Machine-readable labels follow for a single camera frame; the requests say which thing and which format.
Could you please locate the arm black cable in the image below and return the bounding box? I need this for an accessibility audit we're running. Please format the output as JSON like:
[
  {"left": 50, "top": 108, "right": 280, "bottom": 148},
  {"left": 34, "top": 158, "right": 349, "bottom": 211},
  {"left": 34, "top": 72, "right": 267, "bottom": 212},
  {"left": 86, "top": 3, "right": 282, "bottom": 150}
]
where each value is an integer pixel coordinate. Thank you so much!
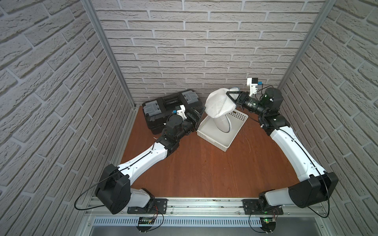
[
  {"left": 307, "top": 173, "right": 331, "bottom": 219},
  {"left": 73, "top": 176, "right": 119, "bottom": 211}
]

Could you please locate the aluminium corner post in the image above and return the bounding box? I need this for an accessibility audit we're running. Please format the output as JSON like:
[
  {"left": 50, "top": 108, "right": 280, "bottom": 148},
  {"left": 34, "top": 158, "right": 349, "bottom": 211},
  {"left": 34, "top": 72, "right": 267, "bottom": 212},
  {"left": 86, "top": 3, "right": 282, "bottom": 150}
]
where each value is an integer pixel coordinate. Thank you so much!
[
  {"left": 278, "top": 0, "right": 337, "bottom": 90},
  {"left": 82, "top": 0, "right": 136, "bottom": 109}
]

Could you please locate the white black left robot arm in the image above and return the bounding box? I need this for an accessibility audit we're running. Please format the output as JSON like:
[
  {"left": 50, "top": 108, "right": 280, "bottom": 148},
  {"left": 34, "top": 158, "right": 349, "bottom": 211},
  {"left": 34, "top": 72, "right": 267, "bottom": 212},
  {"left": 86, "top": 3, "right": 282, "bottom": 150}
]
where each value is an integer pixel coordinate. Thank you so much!
[{"left": 95, "top": 87, "right": 240, "bottom": 214}]

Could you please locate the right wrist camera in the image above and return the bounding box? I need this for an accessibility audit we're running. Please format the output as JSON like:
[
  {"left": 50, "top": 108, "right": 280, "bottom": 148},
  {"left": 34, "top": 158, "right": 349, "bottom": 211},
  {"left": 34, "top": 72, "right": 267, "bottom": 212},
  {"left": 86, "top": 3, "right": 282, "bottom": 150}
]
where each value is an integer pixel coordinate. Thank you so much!
[{"left": 247, "top": 77, "right": 263, "bottom": 97}]

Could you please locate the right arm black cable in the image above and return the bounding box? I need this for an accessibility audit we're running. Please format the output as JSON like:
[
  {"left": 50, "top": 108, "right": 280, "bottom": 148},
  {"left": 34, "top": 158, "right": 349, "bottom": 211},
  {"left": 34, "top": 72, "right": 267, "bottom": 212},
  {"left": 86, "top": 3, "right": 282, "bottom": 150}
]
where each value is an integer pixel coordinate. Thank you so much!
[{"left": 307, "top": 173, "right": 331, "bottom": 219}]

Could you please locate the black plastic toolbox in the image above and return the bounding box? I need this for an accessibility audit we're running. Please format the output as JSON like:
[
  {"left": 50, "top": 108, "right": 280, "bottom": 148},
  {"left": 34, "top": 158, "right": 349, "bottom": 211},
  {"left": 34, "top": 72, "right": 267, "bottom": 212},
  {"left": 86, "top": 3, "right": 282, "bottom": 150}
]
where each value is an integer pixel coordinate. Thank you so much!
[{"left": 142, "top": 90, "right": 202, "bottom": 135}]

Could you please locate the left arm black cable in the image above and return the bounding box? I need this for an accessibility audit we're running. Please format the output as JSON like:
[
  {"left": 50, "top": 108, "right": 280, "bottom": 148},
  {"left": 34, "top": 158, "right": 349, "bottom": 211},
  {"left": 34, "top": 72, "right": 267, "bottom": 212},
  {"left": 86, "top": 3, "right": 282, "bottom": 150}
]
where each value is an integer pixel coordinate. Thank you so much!
[{"left": 73, "top": 176, "right": 119, "bottom": 211}]

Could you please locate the white perforated plastic basket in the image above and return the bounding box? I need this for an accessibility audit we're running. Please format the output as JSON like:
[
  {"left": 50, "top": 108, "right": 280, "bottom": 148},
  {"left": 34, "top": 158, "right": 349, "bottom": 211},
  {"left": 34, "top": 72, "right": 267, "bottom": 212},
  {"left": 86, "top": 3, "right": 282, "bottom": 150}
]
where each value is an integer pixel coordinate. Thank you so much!
[{"left": 197, "top": 110, "right": 248, "bottom": 152}]

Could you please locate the right aluminium corner post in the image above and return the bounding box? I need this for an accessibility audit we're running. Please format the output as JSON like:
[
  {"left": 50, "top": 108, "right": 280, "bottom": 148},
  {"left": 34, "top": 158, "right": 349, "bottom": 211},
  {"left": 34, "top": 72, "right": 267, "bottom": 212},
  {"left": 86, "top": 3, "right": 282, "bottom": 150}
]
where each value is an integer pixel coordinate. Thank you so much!
[{"left": 278, "top": 0, "right": 337, "bottom": 90}]

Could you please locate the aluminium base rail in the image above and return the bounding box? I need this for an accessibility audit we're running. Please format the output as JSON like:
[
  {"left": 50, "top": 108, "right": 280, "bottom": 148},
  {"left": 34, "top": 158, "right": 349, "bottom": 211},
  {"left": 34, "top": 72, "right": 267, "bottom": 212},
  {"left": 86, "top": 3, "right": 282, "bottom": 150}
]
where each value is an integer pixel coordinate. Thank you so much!
[{"left": 76, "top": 197, "right": 336, "bottom": 236}]

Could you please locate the right controller board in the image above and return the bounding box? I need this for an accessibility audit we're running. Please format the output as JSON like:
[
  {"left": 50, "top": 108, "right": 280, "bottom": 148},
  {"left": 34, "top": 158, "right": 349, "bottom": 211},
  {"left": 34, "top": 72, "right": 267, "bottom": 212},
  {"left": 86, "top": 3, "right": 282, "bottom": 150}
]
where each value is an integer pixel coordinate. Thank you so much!
[{"left": 260, "top": 218, "right": 276, "bottom": 233}]

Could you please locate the left aluminium corner post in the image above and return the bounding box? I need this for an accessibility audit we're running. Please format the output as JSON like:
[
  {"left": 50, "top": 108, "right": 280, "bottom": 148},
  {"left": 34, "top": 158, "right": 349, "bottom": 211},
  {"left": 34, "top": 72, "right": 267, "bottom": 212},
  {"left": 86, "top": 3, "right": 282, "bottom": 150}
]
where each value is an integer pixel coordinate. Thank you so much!
[{"left": 82, "top": 0, "right": 136, "bottom": 109}]

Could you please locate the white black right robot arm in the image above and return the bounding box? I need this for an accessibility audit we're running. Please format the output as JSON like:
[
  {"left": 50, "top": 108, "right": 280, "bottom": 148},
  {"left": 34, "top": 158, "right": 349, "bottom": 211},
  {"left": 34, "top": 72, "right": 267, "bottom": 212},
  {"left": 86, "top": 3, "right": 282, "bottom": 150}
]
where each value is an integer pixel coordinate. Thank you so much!
[{"left": 235, "top": 88, "right": 339, "bottom": 210}]

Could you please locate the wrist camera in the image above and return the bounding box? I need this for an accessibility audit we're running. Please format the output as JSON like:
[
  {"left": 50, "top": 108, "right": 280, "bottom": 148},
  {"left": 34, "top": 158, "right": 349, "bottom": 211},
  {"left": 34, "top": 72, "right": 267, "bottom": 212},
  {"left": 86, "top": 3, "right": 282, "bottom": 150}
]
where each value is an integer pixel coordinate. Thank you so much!
[
  {"left": 172, "top": 105, "right": 187, "bottom": 120},
  {"left": 247, "top": 77, "right": 263, "bottom": 97}
]

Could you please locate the controller board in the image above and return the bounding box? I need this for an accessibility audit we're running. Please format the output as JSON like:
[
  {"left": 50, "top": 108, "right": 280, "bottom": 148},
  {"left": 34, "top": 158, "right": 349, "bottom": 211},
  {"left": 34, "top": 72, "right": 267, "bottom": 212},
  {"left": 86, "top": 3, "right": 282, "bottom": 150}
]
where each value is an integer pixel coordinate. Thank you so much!
[
  {"left": 136, "top": 217, "right": 156, "bottom": 233},
  {"left": 260, "top": 218, "right": 276, "bottom": 233}
]

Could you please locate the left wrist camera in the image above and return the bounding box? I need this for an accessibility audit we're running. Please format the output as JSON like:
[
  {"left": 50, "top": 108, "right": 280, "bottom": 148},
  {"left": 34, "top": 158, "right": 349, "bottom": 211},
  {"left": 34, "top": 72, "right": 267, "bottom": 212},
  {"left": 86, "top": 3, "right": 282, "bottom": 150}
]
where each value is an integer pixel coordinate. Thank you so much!
[{"left": 172, "top": 105, "right": 187, "bottom": 120}]

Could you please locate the left controller board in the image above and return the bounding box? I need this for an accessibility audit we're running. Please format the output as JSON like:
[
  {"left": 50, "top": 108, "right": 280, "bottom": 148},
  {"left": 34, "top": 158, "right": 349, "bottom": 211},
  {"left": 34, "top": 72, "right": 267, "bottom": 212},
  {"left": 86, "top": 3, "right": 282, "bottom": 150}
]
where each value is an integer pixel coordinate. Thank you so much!
[{"left": 136, "top": 217, "right": 156, "bottom": 233}]

